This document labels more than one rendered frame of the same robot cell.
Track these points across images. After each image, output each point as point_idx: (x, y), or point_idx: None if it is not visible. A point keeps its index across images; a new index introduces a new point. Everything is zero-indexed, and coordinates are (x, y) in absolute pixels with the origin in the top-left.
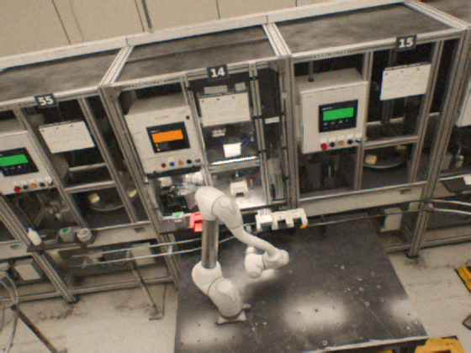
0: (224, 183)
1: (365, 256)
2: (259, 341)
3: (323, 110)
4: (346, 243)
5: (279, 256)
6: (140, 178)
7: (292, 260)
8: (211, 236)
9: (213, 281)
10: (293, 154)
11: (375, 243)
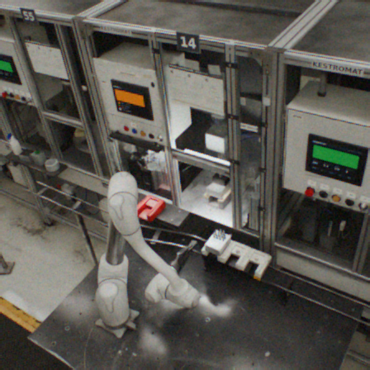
0: None
1: (306, 360)
2: (113, 367)
3: (314, 143)
4: (300, 329)
5: (182, 295)
6: (105, 132)
7: (220, 309)
8: (113, 230)
9: (106, 278)
10: (272, 182)
11: (336, 353)
